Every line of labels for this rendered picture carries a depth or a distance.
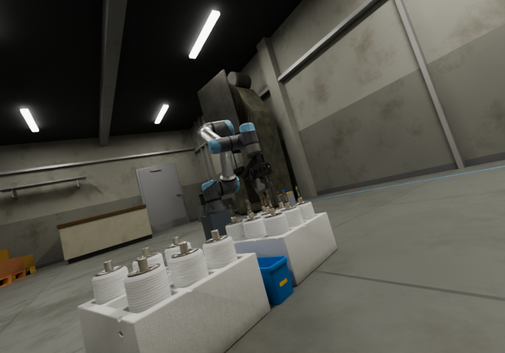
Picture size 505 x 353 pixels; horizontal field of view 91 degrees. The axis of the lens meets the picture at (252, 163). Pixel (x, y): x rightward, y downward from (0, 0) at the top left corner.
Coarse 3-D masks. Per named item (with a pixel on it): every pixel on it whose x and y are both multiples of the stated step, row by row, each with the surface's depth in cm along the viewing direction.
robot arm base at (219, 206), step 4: (212, 200) 172; (216, 200) 173; (220, 200) 175; (208, 204) 172; (212, 204) 171; (216, 204) 171; (220, 204) 173; (224, 204) 177; (208, 208) 171; (212, 208) 171; (216, 208) 170; (220, 208) 171; (224, 208) 173; (208, 212) 170; (212, 212) 169; (216, 212) 169; (220, 212) 170
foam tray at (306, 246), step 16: (304, 224) 105; (320, 224) 114; (240, 240) 108; (256, 240) 100; (272, 240) 95; (288, 240) 93; (304, 240) 101; (320, 240) 110; (256, 256) 101; (272, 256) 96; (288, 256) 91; (304, 256) 98; (320, 256) 106; (304, 272) 95
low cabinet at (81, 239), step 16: (144, 208) 599; (64, 224) 510; (80, 224) 527; (96, 224) 542; (112, 224) 557; (128, 224) 573; (144, 224) 591; (64, 240) 507; (80, 240) 521; (96, 240) 535; (112, 240) 549; (128, 240) 565; (64, 256) 501; (80, 256) 516
